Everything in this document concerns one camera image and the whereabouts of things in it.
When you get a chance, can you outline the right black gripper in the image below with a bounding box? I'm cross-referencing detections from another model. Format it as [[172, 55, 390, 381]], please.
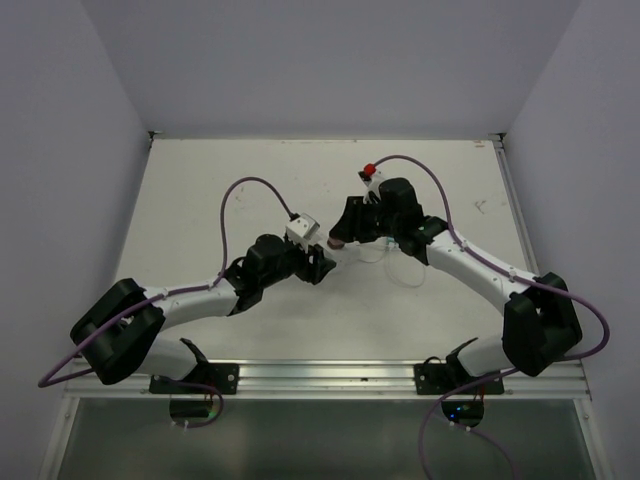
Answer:
[[332, 195, 402, 243]]

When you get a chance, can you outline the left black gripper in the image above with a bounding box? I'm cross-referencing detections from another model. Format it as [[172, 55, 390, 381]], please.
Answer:
[[260, 234, 334, 288]]

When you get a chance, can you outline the pink dual usb charger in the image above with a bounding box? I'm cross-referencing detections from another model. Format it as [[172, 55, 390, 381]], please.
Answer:
[[327, 238, 345, 250]]

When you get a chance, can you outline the white usb cable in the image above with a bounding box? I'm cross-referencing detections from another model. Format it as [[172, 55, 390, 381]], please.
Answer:
[[357, 238, 427, 289]]

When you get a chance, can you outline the white cube power socket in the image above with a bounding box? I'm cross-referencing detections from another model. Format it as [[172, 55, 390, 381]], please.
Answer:
[[332, 244, 360, 269]]

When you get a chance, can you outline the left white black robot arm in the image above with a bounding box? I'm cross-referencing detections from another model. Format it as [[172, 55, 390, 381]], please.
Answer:
[[70, 234, 338, 393]]

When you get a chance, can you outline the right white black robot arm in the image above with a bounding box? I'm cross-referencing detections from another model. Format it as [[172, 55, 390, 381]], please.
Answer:
[[329, 178, 582, 393]]

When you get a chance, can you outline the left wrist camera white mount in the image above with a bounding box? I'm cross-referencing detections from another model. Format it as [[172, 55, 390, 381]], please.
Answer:
[[285, 213, 320, 252]]

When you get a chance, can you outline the right wrist camera red mount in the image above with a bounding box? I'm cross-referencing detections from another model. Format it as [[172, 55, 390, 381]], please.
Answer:
[[358, 163, 386, 204]]

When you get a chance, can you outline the aluminium extrusion rail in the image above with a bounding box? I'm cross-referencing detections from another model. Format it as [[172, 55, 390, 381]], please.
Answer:
[[63, 357, 594, 400]]

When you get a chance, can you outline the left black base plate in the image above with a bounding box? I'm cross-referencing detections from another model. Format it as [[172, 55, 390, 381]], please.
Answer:
[[149, 362, 240, 395]]

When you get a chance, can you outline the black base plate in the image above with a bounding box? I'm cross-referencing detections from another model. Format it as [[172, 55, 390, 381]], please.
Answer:
[[149, 362, 240, 395], [413, 356, 505, 395]]

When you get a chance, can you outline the right side aluminium rail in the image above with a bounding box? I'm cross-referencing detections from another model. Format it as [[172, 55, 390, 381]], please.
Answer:
[[488, 133, 540, 274]]

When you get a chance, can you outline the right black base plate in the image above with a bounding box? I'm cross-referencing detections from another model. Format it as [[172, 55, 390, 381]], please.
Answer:
[[413, 356, 505, 395]]

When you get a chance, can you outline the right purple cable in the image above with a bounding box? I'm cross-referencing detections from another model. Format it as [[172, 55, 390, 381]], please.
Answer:
[[372, 154, 612, 480]]

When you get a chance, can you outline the purple cable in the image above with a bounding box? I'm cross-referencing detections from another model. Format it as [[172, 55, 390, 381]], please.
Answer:
[[37, 176, 296, 429], [372, 154, 612, 480]]

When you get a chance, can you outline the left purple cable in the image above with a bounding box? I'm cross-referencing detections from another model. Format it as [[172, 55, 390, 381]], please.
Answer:
[[37, 176, 296, 429]]

